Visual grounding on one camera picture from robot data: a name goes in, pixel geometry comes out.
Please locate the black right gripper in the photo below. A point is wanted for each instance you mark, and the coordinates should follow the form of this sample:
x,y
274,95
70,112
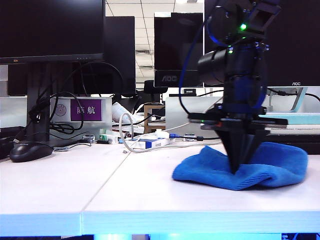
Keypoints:
x,y
242,100

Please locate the blue microfiber rag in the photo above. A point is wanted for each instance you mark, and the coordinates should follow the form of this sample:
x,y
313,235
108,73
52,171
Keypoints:
x,y
275,165

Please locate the chrome metal clip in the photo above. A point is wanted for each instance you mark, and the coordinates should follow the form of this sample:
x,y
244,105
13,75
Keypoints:
x,y
190,137

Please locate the white neuroscience book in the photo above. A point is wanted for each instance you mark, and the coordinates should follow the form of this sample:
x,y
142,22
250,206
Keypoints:
x,y
300,128

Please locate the grey desk partition panel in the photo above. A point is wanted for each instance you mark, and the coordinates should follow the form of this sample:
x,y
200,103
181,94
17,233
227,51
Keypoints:
x,y
12,112
197,103

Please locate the teal book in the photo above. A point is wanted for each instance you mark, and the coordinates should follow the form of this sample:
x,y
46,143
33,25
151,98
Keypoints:
x,y
300,118

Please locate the blue VGA connector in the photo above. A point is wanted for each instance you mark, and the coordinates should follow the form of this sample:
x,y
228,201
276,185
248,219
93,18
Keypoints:
x,y
175,136

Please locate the silver monitor stand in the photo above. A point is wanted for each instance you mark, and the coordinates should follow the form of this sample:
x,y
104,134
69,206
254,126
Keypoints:
x,y
299,100

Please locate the small black desk device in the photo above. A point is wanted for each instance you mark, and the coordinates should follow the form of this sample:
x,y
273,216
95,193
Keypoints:
x,y
190,91

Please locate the white adapter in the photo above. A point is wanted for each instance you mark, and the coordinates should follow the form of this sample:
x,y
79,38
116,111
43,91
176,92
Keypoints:
x,y
162,133

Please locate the white and blue box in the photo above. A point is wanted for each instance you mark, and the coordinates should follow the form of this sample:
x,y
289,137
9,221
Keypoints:
x,y
150,144

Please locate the wooden shelf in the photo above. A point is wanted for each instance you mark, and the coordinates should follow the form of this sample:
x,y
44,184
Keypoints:
x,y
147,120

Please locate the black office chair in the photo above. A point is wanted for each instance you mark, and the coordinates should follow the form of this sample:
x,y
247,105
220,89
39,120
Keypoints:
x,y
152,87

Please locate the large black AOC monitor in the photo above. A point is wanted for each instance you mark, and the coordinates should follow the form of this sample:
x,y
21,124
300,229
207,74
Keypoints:
x,y
300,37

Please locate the AOC monitor rear side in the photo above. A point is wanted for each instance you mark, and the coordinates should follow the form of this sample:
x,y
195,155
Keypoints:
x,y
175,42

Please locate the white plastic bottle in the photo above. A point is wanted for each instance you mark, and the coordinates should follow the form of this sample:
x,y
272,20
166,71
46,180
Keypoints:
x,y
122,111

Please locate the green and white box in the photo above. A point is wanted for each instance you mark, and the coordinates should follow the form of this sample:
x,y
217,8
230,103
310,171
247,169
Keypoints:
x,y
107,138

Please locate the small black usb stick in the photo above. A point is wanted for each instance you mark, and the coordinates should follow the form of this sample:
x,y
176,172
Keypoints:
x,y
103,142

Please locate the small silver clip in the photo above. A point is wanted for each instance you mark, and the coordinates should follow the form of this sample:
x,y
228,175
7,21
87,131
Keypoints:
x,y
88,138

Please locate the name sign with purple label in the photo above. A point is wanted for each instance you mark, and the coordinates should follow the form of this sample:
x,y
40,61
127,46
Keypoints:
x,y
86,110

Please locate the plain black monitor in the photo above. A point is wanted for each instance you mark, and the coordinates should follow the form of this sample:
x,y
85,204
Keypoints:
x,y
120,37

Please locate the flat grey metal piece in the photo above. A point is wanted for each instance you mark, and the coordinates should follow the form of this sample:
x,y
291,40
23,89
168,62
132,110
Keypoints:
x,y
61,149

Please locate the black computer mouse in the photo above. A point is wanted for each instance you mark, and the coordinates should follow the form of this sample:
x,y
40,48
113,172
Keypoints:
x,y
30,151

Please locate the black keyboard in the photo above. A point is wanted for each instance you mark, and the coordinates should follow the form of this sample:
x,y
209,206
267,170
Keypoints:
x,y
5,147

